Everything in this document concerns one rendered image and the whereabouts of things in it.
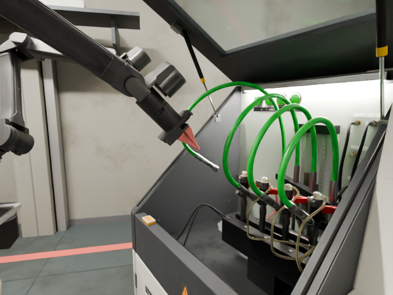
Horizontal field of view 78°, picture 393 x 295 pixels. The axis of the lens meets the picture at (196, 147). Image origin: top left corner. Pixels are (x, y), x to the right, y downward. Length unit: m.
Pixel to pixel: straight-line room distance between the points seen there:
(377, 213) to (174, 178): 0.68
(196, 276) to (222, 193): 0.60
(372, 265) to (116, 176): 2.72
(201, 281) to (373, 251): 0.36
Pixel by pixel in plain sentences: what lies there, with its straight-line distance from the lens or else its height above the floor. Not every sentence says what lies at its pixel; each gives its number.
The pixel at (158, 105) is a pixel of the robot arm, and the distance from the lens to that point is 0.60.
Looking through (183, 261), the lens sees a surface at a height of 0.95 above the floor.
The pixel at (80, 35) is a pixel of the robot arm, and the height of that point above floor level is 1.47.
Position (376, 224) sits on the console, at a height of 1.12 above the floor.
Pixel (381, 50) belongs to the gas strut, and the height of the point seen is 1.46.
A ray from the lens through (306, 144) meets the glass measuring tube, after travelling 0.95.
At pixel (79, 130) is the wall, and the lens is 3.01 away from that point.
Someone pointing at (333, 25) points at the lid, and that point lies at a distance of 0.83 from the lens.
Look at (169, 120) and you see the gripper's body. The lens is 0.60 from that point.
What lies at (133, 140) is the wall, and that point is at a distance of 2.94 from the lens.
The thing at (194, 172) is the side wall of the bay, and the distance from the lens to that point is 1.06.
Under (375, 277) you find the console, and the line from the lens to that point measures 0.64.
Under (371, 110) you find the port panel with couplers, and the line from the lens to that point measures 0.89.
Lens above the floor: 1.34
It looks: 9 degrees down
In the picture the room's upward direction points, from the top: straight up
